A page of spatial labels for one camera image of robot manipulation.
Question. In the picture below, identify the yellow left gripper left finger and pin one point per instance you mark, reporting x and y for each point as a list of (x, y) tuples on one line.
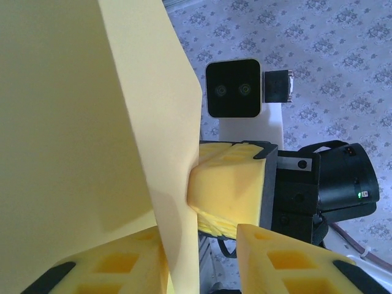
[(92, 275)]

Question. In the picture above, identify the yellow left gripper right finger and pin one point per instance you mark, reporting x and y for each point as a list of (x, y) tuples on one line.
[(260, 275)]

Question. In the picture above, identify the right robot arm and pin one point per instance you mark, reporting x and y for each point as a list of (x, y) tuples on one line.
[(382, 275)]

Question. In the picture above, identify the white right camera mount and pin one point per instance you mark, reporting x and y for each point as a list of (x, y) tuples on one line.
[(251, 131)]

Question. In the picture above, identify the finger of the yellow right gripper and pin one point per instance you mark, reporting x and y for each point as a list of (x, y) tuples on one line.
[(226, 190), (217, 228)]

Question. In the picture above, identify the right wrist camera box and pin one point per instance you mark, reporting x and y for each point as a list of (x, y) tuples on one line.
[(232, 88)]

